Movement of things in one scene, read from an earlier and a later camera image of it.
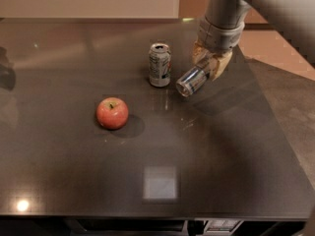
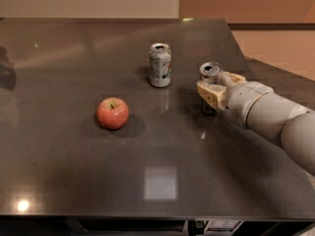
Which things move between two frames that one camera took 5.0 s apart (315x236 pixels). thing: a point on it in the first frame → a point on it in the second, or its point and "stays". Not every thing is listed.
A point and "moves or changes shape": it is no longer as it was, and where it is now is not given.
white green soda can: x=159 y=65 stays
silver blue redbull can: x=192 y=82 moves or changes shape
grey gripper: x=219 y=37 → x=246 y=98
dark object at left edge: x=7 y=73 stays
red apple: x=111 y=113 stays
